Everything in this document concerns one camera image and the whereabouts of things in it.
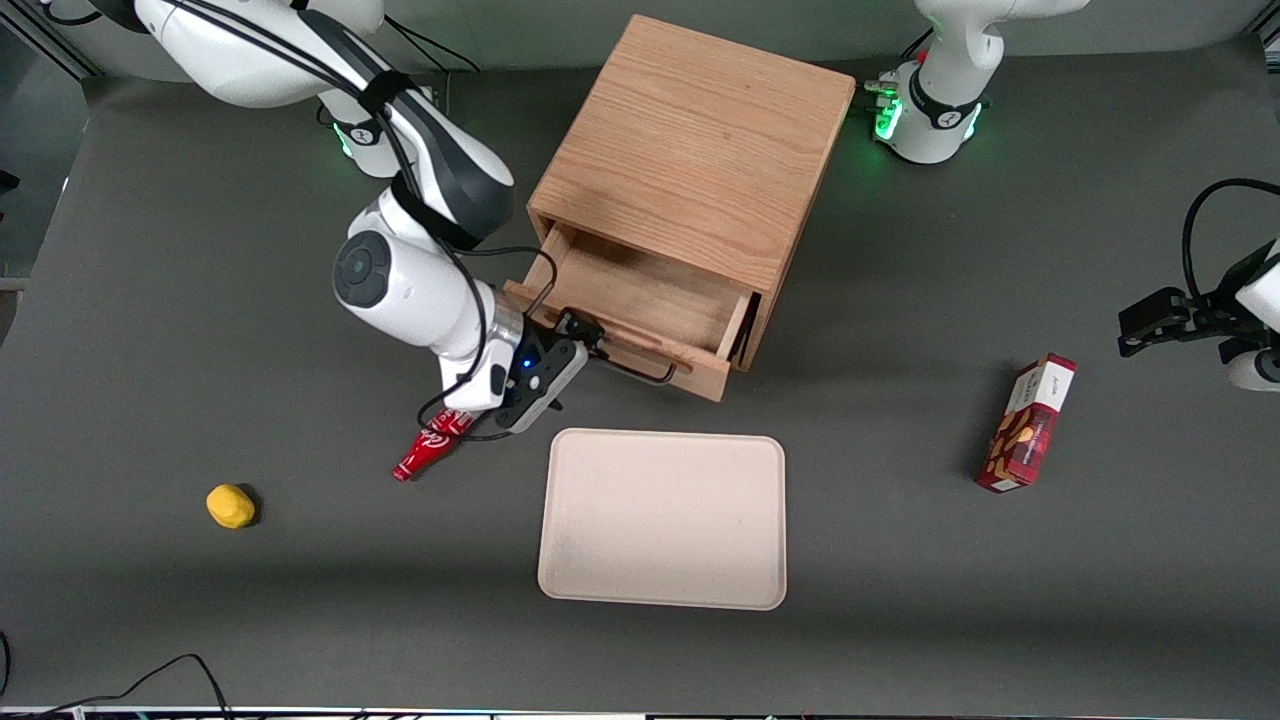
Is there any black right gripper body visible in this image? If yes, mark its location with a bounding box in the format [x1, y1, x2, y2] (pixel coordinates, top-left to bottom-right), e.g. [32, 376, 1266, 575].
[494, 330, 590, 435]

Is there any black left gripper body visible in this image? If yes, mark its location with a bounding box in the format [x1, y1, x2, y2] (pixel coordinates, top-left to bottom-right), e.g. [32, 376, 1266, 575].
[1184, 240, 1279, 343]

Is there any black metal drawer handle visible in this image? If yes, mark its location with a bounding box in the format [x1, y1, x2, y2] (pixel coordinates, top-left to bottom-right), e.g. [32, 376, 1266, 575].
[524, 284, 680, 387]

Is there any wooden drawer with handle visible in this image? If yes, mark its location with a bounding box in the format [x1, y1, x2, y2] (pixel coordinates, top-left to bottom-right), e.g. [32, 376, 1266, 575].
[502, 221, 754, 404]

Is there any wooden drawer cabinet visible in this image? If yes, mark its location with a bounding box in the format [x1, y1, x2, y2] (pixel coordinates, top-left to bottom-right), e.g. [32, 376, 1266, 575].
[527, 14, 859, 374]

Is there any red cookie box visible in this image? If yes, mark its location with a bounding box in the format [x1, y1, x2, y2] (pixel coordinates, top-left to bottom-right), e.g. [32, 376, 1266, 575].
[976, 353, 1079, 494]

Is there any red cola bottle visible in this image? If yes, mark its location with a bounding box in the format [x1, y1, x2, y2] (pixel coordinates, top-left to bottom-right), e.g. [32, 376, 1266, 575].
[392, 406, 473, 484]

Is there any beige plastic tray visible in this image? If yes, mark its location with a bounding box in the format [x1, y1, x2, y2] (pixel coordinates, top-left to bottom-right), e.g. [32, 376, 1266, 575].
[537, 428, 788, 612]

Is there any yellow lemon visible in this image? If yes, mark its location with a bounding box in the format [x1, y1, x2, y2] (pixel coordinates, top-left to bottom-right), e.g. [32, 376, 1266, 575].
[206, 484, 257, 530]

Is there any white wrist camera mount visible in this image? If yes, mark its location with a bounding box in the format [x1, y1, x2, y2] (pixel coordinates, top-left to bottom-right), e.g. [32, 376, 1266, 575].
[438, 342, 509, 414]

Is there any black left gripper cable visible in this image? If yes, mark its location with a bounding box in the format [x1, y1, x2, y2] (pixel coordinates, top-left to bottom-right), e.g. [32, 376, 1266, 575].
[1181, 178, 1280, 303]

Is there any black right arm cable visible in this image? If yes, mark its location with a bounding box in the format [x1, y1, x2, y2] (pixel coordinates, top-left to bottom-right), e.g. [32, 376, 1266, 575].
[180, 0, 561, 443]

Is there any black arm base cable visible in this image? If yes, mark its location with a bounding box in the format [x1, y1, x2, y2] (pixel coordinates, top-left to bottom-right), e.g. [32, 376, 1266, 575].
[380, 14, 482, 76]

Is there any black cable on floor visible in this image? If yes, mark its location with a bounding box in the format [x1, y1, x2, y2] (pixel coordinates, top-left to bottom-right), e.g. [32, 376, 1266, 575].
[0, 632, 233, 720]

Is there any aluminium frame rail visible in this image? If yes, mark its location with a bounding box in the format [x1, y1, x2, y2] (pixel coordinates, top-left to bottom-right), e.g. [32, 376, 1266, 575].
[0, 0, 101, 81]

